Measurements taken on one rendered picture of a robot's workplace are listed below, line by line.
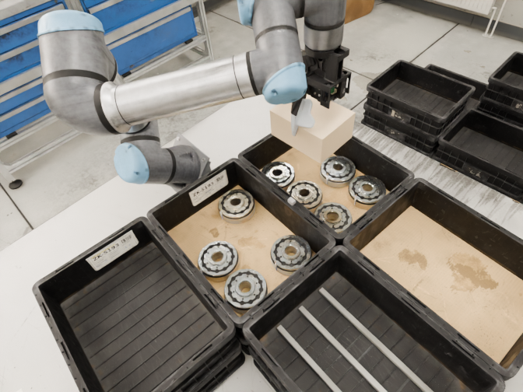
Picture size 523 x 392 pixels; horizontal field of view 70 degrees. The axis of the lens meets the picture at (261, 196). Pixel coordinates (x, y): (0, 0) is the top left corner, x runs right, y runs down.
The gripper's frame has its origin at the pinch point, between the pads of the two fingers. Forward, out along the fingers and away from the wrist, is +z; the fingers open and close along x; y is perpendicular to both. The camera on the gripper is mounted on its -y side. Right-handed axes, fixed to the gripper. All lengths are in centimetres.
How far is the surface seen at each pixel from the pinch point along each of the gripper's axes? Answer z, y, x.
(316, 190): 23.6, 3.2, -0.7
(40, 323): 40, -31, -77
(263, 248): 26.8, 3.8, -23.0
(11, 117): 70, -187, -42
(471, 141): 72, 15, 104
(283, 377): 17, 31, -44
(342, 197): 26.7, 8.8, 4.2
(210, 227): 26.9, -12.0, -28.1
